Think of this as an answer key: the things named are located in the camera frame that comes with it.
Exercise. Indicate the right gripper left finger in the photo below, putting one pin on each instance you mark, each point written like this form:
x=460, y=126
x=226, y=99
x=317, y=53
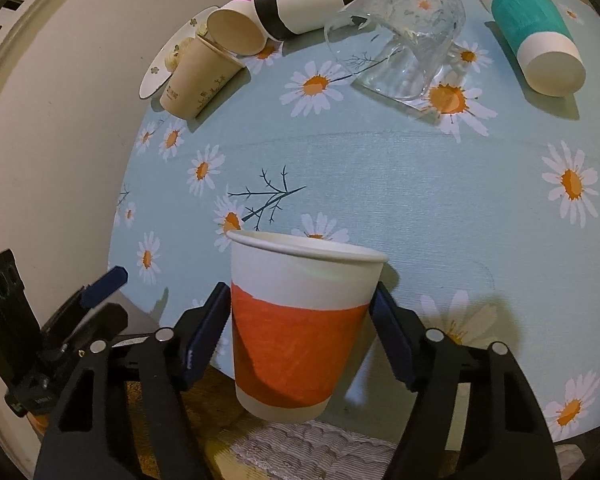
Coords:
x=127, y=386

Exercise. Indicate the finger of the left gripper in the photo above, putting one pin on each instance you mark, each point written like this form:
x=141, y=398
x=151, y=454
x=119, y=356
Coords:
x=87, y=314

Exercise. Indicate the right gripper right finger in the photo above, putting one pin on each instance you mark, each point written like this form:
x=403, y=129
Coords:
x=505, y=434

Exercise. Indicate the orange sleeve paper cup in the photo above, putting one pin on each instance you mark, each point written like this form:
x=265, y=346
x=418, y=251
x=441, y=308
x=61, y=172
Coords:
x=298, y=304

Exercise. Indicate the brown kraft paper cup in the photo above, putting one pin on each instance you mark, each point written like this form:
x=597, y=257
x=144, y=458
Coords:
x=202, y=72

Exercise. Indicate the pink paper cup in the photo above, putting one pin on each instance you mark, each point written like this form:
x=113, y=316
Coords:
x=235, y=27

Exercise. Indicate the black band paper cup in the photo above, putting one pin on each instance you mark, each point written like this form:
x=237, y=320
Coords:
x=285, y=19

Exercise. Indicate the clear glass cup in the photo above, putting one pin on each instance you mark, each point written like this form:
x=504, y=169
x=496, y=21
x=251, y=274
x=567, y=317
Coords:
x=395, y=48

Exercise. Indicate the teal sleeve paper cup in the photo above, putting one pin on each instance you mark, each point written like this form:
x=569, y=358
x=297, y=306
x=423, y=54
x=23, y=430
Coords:
x=541, y=42

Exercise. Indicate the blue daisy tablecloth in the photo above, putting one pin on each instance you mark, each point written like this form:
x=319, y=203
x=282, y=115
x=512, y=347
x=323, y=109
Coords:
x=485, y=197

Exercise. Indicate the white floral plate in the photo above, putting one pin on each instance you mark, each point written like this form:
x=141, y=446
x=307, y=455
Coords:
x=156, y=74

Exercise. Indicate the snacks on plate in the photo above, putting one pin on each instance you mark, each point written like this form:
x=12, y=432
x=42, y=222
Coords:
x=177, y=47

